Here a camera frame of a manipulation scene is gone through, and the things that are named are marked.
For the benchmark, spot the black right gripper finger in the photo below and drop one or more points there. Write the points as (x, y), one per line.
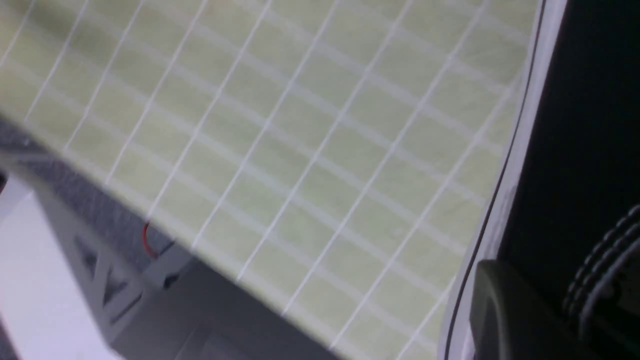
(510, 321)

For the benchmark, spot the green checkered tablecloth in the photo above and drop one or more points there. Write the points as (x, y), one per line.
(332, 156)

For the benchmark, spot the grey table frame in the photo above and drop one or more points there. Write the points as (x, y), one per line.
(78, 284)

